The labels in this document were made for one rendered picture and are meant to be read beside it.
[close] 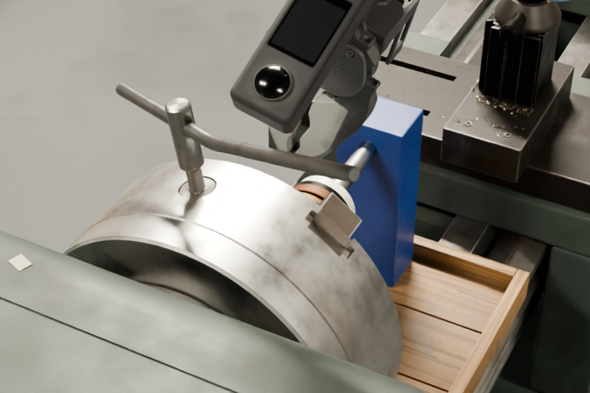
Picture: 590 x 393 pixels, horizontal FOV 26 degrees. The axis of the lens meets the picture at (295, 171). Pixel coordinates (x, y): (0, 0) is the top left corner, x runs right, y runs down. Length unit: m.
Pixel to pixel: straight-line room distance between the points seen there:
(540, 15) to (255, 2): 2.30
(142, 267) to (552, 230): 0.68
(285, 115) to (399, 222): 0.66
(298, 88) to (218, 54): 2.73
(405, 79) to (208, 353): 0.85
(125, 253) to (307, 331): 0.17
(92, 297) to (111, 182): 2.13
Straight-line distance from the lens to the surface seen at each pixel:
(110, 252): 1.10
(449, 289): 1.53
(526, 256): 1.63
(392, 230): 1.47
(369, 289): 1.12
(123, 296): 0.99
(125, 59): 3.56
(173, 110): 1.06
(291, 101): 0.82
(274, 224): 1.08
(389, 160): 1.41
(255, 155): 0.98
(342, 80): 0.89
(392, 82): 1.72
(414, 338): 1.47
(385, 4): 0.91
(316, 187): 1.30
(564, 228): 1.62
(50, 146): 3.26
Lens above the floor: 1.93
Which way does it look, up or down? 38 degrees down
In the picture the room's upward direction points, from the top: straight up
